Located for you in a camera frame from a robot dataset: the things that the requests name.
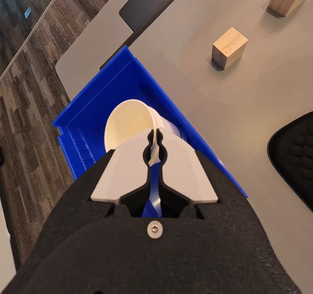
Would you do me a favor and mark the black rectangular table plate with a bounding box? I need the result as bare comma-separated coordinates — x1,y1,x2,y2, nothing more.
119,0,194,32

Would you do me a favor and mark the white paper cup green stripe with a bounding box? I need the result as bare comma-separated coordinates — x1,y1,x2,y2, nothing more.
147,105,189,144
104,99,163,167

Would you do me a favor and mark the black textured wrist pad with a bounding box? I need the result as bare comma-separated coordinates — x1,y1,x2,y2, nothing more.
267,111,313,213

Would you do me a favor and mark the blue plastic bin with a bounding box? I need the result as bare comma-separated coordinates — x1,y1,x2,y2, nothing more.
52,45,248,217

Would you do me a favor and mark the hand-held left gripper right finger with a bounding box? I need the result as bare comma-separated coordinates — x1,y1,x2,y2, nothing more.
156,129,219,205

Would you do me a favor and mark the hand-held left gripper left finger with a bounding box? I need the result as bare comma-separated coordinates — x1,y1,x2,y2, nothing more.
90,129,156,204

